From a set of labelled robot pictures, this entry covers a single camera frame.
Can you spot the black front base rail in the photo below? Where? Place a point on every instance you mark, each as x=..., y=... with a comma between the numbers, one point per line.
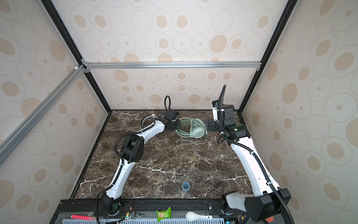
x=141, y=207

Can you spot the pink marker pen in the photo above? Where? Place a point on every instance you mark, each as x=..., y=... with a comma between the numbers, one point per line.
x=83, y=217

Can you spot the red ball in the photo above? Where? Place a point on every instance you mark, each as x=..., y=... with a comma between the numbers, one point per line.
x=270, y=220

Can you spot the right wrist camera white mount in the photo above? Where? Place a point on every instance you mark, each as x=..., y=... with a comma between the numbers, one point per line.
x=215, y=110

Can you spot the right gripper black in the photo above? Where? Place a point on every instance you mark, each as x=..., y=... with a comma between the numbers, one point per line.
x=210, y=125

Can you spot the green headphones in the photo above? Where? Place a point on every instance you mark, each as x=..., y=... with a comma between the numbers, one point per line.
x=197, y=128

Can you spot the left diagonal aluminium rail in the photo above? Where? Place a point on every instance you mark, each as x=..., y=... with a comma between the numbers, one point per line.
x=16, y=137

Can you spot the horizontal aluminium rail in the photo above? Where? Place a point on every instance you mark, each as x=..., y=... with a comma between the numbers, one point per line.
x=173, y=65

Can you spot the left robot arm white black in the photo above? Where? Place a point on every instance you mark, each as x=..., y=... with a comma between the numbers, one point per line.
x=130, y=149

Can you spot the white ceramic spoon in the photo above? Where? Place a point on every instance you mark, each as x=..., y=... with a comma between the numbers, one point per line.
x=192, y=216

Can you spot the green snack packet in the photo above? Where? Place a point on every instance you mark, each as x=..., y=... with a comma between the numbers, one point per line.
x=165, y=214

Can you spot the blue tape roll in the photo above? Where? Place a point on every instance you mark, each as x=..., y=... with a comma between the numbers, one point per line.
x=186, y=186

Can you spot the white black headphones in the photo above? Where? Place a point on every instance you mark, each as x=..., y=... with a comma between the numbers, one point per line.
x=151, y=117

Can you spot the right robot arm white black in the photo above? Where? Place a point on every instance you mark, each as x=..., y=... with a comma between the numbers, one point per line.
x=251, y=162

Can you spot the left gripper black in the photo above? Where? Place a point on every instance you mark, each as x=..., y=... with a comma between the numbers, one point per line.
x=178, y=124

